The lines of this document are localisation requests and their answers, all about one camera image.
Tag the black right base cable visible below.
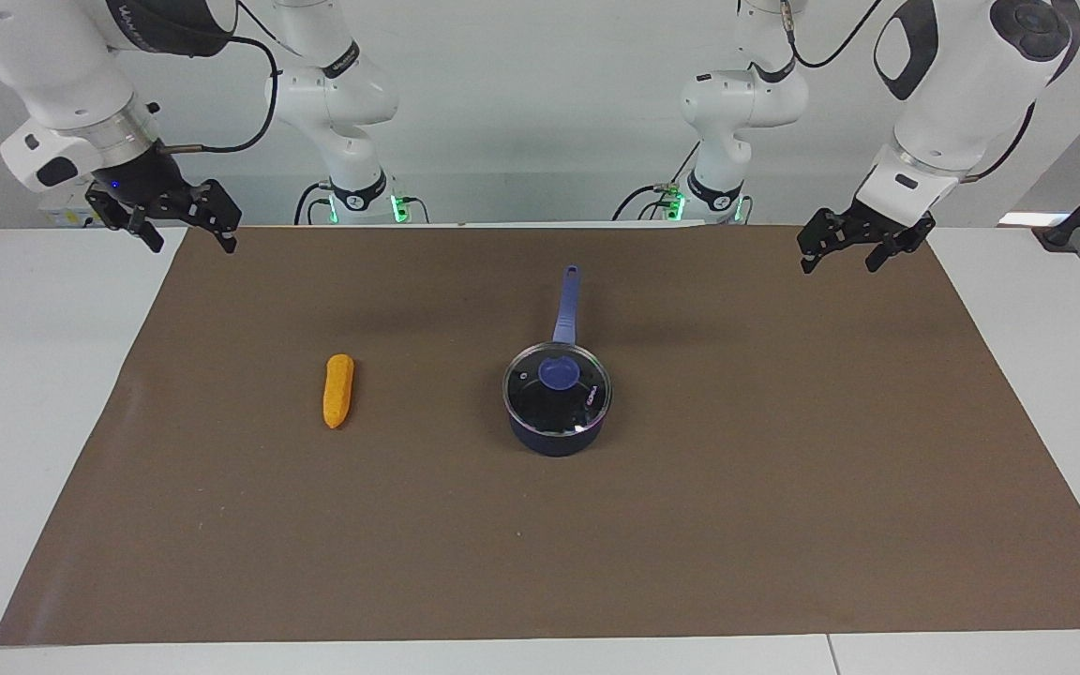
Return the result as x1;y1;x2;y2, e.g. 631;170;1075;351
293;180;430;227

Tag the dark blue pot with handle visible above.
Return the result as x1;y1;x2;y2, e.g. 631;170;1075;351
502;264;614;458

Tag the glass lid with blue knob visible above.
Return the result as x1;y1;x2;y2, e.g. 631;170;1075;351
502;342;613;438

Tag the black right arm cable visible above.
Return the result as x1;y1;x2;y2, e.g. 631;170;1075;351
157;0;280;156

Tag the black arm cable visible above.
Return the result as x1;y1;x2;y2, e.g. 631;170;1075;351
779;0;1080;185
157;0;280;156

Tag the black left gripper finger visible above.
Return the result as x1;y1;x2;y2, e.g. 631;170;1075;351
797;207;852;276
864;229;918;275

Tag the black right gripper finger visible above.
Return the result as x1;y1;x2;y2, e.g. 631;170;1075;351
127;208;167;255
189;180;244;255

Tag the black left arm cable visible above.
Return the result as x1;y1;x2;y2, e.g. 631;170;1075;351
779;0;1080;185

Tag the black base cable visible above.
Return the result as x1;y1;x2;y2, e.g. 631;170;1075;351
611;141;702;223
293;180;430;227

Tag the black left base cable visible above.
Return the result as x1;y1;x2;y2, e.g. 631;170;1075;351
611;141;702;223

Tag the black velcro arm strap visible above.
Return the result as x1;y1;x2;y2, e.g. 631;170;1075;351
107;0;241;59

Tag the orange corn cob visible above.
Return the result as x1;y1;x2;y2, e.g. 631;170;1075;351
322;353;356;430

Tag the brown table mat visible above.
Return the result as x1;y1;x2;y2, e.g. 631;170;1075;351
0;225;1080;648

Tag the white wall socket box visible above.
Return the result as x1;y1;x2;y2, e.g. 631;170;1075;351
38;187;98;227

